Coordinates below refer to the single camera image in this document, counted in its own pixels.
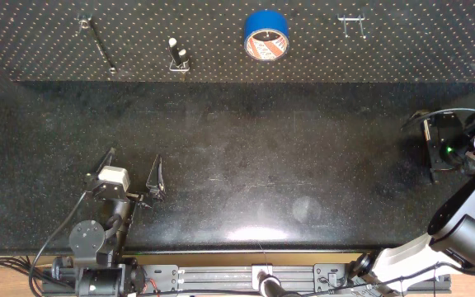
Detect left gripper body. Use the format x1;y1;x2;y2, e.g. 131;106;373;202
83;172;156;210

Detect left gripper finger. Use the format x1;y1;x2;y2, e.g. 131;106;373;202
92;147;117;175
145;153;167;203

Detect wrench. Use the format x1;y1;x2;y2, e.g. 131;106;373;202
78;16;119;76

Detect pliers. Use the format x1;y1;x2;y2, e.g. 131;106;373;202
167;36;191;82

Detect roll of blue tape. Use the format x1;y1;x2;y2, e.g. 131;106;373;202
242;9;291;63

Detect hammer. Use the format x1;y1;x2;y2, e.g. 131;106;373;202
402;109;439;185

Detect black pegboard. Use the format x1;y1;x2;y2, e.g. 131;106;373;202
0;0;475;84

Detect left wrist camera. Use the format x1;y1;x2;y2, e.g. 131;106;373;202
96;165;132;193

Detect mounting rail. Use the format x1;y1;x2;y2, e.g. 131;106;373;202
41;255;453;297

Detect black cable bundle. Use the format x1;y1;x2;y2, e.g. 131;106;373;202
0;255;78;295

